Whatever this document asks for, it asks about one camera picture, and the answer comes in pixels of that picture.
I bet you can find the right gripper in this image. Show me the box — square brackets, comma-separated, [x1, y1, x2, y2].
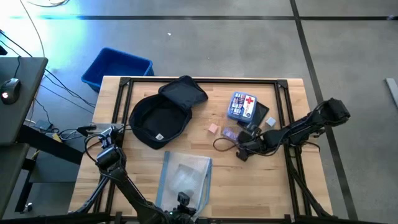
[235, 130, 274, 162]

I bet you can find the playing cards box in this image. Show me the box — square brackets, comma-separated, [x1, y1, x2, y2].
[221, 126, 241, 141]

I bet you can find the black wallet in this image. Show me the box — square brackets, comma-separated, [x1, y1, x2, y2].
[238, 101, 271, 131]

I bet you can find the blue first aid kit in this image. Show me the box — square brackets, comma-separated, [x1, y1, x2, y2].
[226, 91, 259, 123]

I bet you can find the clear mesh zip pouch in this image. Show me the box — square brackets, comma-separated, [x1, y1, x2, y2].
[154, 151, 213, 220]

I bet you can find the navy blue backpack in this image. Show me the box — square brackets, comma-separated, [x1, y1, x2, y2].
[128, 75, 209, 151]

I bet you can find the translucent plastic packet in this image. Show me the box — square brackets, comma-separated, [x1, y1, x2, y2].
[175, 164, 201, 195]

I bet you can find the blue plastic bin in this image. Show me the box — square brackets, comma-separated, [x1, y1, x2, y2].
[81, 47, 155, 93]

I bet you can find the grey metal bar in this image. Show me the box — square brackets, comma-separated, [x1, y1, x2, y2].
[384, 77, 398, 109]

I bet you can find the black power adapter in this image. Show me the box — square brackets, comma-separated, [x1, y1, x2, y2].
[33, 119, 53, 133]

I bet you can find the black desk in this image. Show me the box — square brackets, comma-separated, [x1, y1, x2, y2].
[0, 57, 49, 146]

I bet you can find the black computer mouse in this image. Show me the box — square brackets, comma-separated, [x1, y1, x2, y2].
[0, 77, 22, 106]

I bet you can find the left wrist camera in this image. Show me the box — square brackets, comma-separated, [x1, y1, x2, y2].
[176, 191, 192, 208]

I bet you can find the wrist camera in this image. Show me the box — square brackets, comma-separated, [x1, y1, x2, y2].
[176, 191, 192, 208]
[238, 124, 261, 144]

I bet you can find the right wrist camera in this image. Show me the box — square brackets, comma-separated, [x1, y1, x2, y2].
[238, 124, 261, 144]

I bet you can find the brown gripper cable loop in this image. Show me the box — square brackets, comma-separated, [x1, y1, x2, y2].
[212, 136, 242, 153]

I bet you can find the black aluminium table frame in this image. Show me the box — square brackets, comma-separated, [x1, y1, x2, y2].
[70, 77, 335, 224]

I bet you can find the black desk leg frame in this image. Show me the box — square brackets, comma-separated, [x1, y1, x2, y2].
[14, 124, 85, 214]

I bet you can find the grey floor cable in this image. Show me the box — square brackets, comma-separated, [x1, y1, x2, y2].
[18, 0, 46, 58]

